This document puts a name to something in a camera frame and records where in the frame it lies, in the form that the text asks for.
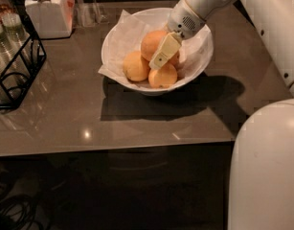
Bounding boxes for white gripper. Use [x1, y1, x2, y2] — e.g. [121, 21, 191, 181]
[149, 0, 205, 70]

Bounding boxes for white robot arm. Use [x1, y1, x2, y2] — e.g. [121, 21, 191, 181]
[150, 0, 294, 230]

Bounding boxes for hidden back orange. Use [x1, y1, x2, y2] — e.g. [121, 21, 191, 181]
[169, 52, 180, 66]

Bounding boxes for white ceramic bowl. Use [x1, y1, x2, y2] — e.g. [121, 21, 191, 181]
[101, 7, 215, 97]

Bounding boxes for white paper liner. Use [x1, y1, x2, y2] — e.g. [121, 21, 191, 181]
[98, 9, 215, 85]

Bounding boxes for clear glass container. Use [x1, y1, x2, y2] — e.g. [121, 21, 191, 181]
[75, 0, 108, 28]

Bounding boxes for white lidded jar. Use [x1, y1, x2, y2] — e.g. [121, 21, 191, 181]
[25, 0, 75, 39]

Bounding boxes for stacked clear cups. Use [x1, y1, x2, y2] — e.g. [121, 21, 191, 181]
[0, 13, 31, 104]

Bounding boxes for black wire rack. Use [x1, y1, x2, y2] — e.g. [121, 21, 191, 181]
[0, 0, 46, 109]

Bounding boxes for black cables under table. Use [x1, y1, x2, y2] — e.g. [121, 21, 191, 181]
[0, 192, 58, 230]

